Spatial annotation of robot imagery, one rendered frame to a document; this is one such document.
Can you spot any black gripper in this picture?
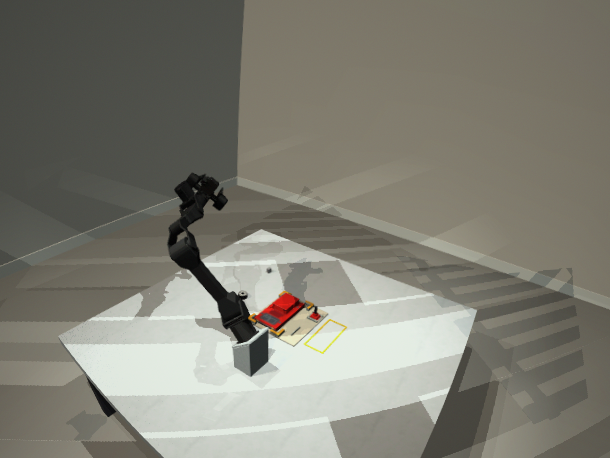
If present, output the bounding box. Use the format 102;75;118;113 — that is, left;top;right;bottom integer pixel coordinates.
186;173;228;211

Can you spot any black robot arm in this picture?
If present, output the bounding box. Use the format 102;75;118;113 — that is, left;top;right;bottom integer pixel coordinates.
168;176;259;344

